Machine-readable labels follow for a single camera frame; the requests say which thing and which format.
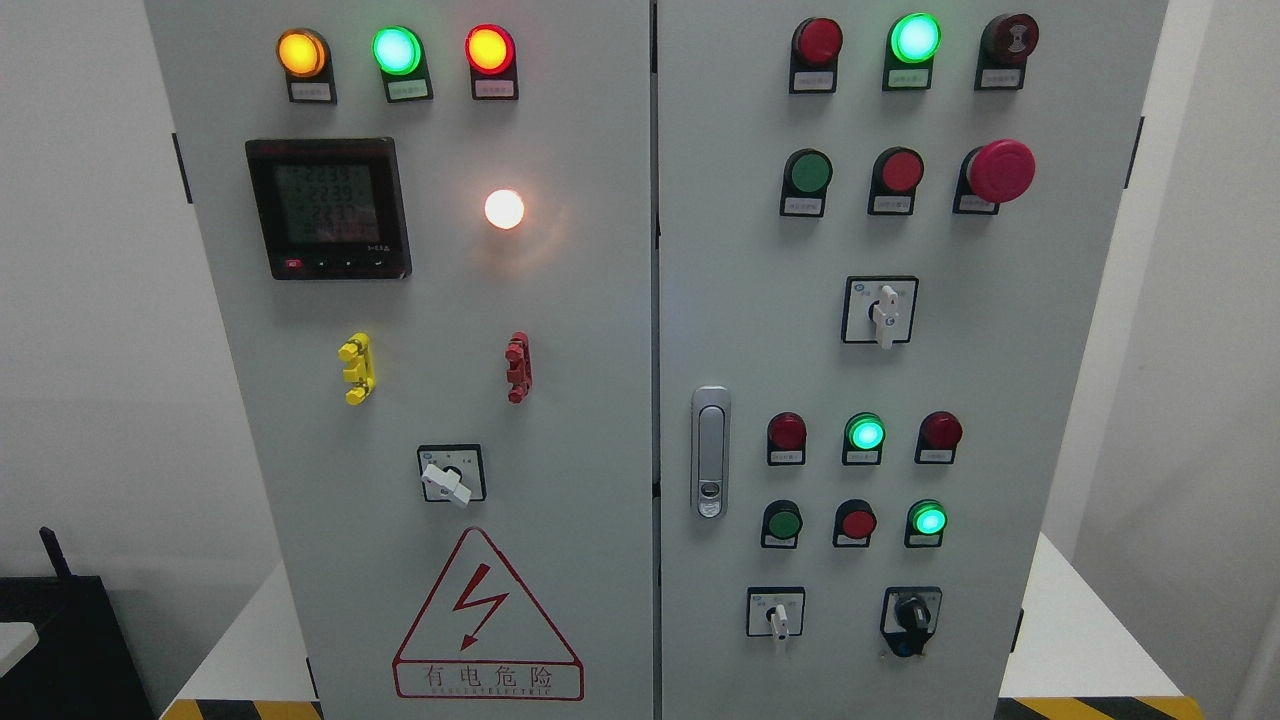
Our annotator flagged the silver door handle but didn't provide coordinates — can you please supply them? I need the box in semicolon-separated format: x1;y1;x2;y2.
690;386;731;519

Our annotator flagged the grey left cabinet door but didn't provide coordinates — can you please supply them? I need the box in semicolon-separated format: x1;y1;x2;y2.
145;1;654;719

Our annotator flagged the grey cabinet door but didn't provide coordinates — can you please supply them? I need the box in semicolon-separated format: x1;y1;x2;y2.
655;1;1167;719
145;1;654;719

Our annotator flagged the grey right cabinet door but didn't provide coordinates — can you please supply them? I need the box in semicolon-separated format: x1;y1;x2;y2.
655;1;1167;719

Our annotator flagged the red indicator lamp middle left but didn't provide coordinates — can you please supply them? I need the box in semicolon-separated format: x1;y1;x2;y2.
765;413;806;466

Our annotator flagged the white lit indicator lamp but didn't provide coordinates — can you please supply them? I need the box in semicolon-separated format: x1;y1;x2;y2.
483;188;526;231

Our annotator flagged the green lit lamp middle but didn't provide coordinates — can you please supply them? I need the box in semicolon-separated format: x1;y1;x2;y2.
841;413;886;466

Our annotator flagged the green lit lamp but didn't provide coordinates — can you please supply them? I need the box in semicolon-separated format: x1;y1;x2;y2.
882;12;942;92
841;413;886;466

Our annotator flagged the green push button upper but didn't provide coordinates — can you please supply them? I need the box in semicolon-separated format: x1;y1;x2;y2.
780;149;833;218

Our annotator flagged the red push button lower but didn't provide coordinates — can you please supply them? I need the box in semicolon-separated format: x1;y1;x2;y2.
832;498;878;548

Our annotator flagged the red push button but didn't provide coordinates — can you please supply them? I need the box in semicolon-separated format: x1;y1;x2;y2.
832;498;878;548
867;146;925;217

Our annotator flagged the red indicator lamp middle right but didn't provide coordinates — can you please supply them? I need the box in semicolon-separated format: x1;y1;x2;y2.
914;411;964;465

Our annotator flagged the red electric hazard warning sticker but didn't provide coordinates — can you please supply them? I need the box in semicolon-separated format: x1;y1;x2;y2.
392;527;585;702

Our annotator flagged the red push button upper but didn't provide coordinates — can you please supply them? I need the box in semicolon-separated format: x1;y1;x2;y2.
867;146;925;217

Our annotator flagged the green lit button lower right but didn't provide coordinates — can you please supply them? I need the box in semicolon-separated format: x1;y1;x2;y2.
902;498;948;550

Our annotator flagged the black digital power meter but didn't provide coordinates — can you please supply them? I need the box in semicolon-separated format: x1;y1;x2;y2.
244;137;412;281

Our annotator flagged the red lit indicator lamp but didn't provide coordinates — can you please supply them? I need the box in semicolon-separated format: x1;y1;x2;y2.
463;23;518;101

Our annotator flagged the red indicator lamp top right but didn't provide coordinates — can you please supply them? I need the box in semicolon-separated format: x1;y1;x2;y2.
788;17;844;95

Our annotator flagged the green indicator lamp top left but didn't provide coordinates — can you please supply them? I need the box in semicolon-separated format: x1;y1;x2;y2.
371;26;434;102

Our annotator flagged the red emergency stop button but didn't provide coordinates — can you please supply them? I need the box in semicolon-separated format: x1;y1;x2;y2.
952;138;1036;217

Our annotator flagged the green lit lamp top right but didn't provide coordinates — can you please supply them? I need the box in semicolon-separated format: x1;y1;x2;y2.
882;12;942;92

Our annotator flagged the yellow indicator lamp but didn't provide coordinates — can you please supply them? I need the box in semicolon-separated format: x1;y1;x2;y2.
276;27;337;104

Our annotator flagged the dark red buzzer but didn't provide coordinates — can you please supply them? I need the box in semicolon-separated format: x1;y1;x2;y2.
974;13;1041;92

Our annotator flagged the white platform with hazard stripes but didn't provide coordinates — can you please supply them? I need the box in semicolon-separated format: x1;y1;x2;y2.
163;538;1203;719

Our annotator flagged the black box with antenna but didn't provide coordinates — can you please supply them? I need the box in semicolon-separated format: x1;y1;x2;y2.
1;527;155;719

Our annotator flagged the white selector switch left door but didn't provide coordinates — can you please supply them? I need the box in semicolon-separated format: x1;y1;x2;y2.
416;443;486;507

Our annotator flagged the white selector switch upper right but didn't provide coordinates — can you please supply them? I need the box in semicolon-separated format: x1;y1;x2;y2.
841;275;920;348

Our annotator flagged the white selector switch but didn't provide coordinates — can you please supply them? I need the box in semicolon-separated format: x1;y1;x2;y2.
841;275;920;348
745;585;806;656

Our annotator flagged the white selector switch lower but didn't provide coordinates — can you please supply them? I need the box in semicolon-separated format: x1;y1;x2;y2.
745;585;806;656

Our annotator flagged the black key switch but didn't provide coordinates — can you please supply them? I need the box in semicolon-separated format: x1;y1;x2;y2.
879;585;943;659

